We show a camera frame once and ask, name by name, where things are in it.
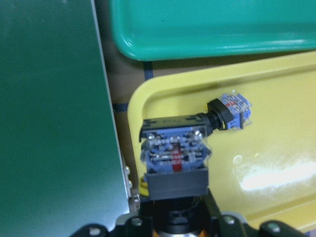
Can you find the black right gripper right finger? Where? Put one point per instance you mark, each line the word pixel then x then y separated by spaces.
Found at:
pixel 232 224

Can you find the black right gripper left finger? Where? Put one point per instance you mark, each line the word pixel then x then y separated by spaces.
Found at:
pixel 127 225

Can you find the yellow push button switch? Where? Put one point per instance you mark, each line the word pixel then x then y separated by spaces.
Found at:
pixel 229 111

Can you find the yellow plastic tray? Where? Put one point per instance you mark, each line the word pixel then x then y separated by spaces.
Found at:
pixel 266 171

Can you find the green conveyor belt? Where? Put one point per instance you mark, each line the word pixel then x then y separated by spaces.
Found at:
pixel 60 164

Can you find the green plastic tray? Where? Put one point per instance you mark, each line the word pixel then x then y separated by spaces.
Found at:
pixel 154 30

